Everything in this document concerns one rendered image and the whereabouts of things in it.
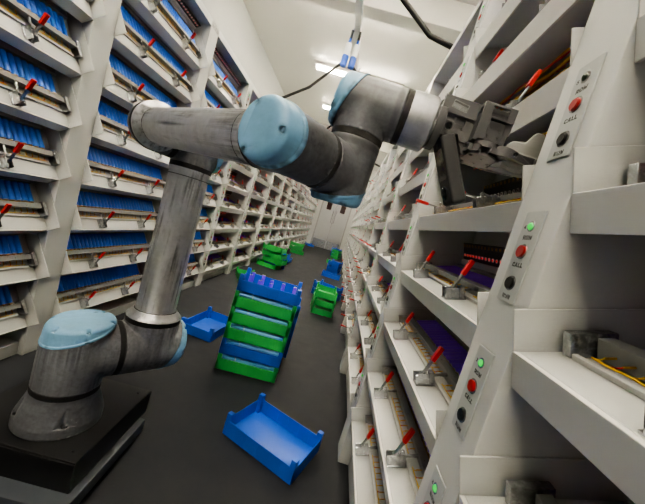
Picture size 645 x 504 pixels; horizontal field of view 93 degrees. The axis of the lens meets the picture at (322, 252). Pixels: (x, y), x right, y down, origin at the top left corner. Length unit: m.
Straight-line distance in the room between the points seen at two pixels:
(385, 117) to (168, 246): 0.68
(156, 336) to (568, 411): 0.92
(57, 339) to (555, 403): 0.95
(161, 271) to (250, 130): 0.63
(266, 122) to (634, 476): 0.46
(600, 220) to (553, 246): 0.05
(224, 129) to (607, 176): 0.49
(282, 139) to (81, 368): 0.78
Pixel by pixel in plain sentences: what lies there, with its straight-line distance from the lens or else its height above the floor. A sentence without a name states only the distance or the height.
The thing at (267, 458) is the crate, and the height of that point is 0.03.
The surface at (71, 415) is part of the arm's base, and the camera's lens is 1.05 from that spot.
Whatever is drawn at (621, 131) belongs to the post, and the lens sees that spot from 0.49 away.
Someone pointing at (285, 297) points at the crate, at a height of 0.43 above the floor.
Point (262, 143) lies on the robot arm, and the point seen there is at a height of 0.89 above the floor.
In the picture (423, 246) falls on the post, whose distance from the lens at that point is 1.10.
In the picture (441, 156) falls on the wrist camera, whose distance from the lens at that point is 0.57.
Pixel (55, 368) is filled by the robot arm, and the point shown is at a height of 0.31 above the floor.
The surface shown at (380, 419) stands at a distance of 0.95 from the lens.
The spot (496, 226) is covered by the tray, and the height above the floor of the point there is 0.90.
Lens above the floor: 0.82
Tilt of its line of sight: 5 degrees down
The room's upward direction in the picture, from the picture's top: 17 degrees clockwise
